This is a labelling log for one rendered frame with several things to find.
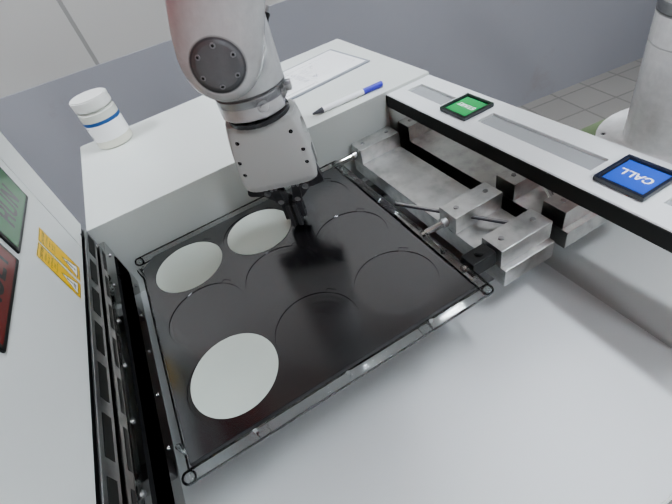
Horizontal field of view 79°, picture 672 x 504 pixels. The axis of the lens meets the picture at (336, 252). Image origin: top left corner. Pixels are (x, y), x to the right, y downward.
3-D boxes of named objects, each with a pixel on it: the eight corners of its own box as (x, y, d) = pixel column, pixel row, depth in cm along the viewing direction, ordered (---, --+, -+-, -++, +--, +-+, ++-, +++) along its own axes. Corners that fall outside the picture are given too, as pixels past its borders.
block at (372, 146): (363, 164, 72) (360, 149, 70) (353, 157, 74) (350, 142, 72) (400, 145, 73) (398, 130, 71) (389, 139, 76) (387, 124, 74)
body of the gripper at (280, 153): (297, 80, 50) (319, 158, 58) (219, 100, 51) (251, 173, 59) (296, 106, 45) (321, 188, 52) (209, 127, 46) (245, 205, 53)
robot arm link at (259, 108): (289, 62, 49) (296, 87, 51) (220, 80, 50) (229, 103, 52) (286, 90, 43) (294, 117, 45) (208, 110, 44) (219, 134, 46)
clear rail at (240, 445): (187, 491, 38) (180, 486, 37) (184, 477, 39) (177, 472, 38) (496, 294, 45) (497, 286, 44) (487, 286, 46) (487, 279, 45)
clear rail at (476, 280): (486, 300, 45) (487, 292, 44) (331, 167, 71) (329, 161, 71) (496, 294, 45) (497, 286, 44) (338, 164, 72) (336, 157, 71)
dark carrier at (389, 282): (192, 467, 39) (189, 464, 38) (143, 264, 63) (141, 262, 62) (475, 290, 46) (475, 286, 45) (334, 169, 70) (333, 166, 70)
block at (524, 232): (500, 268, 49) (502, 251, 47) (480, 253, 51) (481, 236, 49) (550, 237, 51) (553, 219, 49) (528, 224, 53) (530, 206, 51)
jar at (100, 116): (100, 154, 79) (68, 108, 72) (98, 142, 84) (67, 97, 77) (135, 139, 80) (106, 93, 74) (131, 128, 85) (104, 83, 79)
